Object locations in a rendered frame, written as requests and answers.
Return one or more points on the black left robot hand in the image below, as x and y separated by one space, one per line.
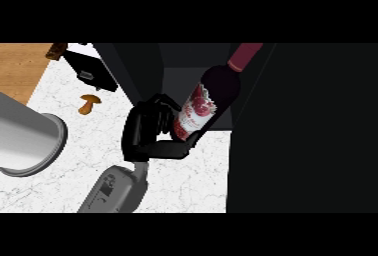
135 140

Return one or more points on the dark red wine bottle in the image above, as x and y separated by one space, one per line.
217 87

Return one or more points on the dark open cabinet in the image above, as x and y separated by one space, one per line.
142 66

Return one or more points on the brown mushroom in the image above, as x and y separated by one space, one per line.
89 102

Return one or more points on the large grey metal cylinder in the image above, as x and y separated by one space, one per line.
24 140

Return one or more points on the black box appliance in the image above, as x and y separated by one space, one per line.
90 70

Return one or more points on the small brown object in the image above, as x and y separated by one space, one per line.
56 51

